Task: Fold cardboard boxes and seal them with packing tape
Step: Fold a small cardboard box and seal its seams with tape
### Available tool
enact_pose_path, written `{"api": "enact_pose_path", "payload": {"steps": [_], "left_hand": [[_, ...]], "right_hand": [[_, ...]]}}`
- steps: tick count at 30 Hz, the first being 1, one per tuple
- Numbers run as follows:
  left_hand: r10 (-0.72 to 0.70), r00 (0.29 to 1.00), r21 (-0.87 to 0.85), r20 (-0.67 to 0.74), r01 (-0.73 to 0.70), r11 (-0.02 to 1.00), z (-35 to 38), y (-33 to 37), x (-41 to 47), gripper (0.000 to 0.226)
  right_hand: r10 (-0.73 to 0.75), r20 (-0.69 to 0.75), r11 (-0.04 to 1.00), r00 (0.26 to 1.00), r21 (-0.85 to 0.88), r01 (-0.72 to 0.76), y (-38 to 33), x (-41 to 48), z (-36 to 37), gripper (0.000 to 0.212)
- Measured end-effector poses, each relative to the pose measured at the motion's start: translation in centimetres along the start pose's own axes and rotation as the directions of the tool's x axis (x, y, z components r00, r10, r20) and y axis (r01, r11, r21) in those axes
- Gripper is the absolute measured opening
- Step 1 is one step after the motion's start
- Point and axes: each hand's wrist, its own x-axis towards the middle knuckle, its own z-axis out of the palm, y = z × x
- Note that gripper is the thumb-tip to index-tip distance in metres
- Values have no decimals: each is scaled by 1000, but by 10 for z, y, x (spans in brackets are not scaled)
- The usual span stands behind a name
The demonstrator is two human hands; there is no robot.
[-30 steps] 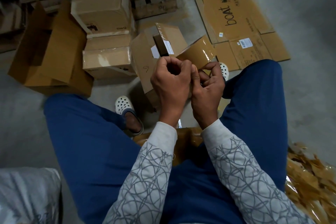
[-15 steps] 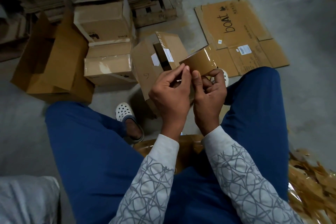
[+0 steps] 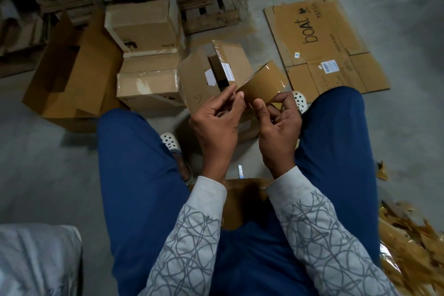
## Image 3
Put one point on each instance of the person's left hand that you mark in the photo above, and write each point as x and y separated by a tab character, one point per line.
216	133

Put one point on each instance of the person's right hand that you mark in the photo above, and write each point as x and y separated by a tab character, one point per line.
279	136

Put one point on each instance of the small cardboard box being taped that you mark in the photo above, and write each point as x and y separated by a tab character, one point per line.
149	84
194	84

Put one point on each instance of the brown packing tape roll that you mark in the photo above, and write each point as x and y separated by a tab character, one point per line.
267	83

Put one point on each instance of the brown cardboard sheet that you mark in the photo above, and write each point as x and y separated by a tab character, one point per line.
312	28

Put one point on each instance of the cardboard box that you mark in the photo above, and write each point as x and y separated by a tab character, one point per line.
146	22

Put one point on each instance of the large black-label cardboard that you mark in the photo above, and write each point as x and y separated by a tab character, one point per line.
87	77

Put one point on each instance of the person's right forearm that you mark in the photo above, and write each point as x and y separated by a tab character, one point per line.
326	244

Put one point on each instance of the person's left forearm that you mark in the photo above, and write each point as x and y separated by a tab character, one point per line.
184	244

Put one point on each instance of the person's right white clog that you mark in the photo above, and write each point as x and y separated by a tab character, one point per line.
300	101

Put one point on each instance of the person's white clog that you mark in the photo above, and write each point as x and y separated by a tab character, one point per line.
300	101
170	142

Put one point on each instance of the person's left white clog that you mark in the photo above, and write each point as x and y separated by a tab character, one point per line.
170	142

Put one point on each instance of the person's blue trousers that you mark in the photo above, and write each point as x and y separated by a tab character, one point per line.
139	188

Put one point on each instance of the crumpled brown tape scraps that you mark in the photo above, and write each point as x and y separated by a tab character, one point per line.
413	250

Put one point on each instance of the brown plastic-wrapped stool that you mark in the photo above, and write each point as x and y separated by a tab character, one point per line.
243	202

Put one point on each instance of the wooden pallet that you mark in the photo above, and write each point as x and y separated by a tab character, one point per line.
211	15

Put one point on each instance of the white woven sack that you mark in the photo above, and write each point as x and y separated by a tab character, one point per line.
38	261

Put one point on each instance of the pile of grey sacks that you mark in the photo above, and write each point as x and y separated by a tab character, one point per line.
21	28

